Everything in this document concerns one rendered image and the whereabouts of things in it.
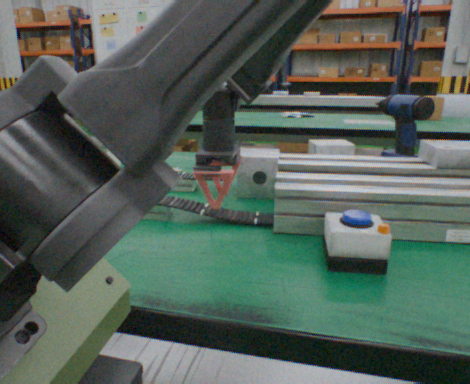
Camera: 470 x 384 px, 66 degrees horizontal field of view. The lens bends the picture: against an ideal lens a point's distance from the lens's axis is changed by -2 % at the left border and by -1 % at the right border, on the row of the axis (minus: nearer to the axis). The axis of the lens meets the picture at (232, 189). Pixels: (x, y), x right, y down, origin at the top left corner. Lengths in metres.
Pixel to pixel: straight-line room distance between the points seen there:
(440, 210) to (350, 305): 0.26
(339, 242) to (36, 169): 0.40
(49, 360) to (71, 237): 0.16
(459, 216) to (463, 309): 0.20
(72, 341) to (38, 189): 0.18
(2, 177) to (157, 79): 0.09
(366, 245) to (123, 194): 0.38
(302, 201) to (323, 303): 0.21
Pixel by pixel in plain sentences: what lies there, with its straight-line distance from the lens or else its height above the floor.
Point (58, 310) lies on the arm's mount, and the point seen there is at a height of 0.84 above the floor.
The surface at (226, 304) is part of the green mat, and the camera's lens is 0.45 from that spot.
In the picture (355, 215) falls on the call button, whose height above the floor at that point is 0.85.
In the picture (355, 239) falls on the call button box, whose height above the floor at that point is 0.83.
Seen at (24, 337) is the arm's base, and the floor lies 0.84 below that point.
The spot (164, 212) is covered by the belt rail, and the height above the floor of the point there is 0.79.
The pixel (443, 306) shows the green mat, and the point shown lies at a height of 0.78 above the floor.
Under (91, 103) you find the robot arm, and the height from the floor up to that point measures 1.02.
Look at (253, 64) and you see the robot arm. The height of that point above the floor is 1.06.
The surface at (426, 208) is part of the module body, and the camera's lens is 0.66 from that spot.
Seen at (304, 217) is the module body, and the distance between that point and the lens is 0.63.
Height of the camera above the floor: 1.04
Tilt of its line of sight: 17 degrees down
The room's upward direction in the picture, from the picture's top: straight up
